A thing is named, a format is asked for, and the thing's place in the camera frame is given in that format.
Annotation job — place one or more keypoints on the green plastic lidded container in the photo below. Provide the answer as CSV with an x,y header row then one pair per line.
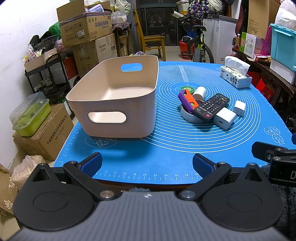
x,y
30,114

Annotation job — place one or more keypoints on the blue silicone baking mat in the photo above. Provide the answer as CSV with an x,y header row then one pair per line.
x,y
166,156

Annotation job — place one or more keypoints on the black remote control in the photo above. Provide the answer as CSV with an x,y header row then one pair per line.
x,y
208,109

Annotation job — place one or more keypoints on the large stacked cardboard box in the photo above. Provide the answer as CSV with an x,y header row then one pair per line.
x,y
88,55

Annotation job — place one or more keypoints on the wooden chair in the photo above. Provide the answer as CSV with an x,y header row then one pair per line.
x,y
149,42

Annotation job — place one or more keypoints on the red plastic bucket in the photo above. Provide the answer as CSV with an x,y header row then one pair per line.
x,y
186,49

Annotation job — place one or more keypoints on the small white charger cube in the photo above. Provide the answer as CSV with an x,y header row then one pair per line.
x,y
239,108

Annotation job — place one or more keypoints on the burlap woven bag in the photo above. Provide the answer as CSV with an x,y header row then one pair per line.
x,y
8,191

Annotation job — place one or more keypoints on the purple orange toy knife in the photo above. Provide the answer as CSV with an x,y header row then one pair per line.
x,y
187,100

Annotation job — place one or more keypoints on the white refrigerator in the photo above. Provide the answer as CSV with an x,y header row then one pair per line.
x,y
220,32

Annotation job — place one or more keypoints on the white tissue pack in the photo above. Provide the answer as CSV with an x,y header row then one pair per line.
x,y
235,72

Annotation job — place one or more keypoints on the low brown cardboard box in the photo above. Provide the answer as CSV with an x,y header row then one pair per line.
x,y
50,136

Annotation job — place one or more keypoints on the beige tray on shelf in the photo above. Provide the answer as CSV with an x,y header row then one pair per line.
x,y
39,61

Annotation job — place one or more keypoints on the green white carton box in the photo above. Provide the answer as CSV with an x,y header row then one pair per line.
x,y
248,43

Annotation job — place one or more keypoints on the bag of beige grain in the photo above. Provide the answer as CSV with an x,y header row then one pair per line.
x,y
22,171

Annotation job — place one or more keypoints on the clear adhesive tape roll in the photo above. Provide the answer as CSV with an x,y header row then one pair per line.
x,y
189,117

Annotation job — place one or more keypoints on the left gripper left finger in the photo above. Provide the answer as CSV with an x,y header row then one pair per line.
x,y
81,175

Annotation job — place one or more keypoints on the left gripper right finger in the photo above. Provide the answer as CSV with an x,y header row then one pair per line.
x,y
212,174

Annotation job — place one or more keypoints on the beige plastic storage bin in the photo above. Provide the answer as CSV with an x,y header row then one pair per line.
x,y
117,98

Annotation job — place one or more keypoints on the large white charger cube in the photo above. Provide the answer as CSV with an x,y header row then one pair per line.
x,y
224,118

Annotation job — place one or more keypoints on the teal plastic storage crate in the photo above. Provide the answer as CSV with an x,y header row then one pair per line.
x,y
283,45

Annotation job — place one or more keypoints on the green black bicycle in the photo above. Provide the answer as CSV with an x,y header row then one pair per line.
x,y
193,21

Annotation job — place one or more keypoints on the black metal shelf rack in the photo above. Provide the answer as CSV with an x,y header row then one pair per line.
x,y
51,79

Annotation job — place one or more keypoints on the open top cardboard box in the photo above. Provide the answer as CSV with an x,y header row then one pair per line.
x,y
79,25

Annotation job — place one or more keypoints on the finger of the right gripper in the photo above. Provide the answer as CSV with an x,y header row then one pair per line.
x,y
274,155

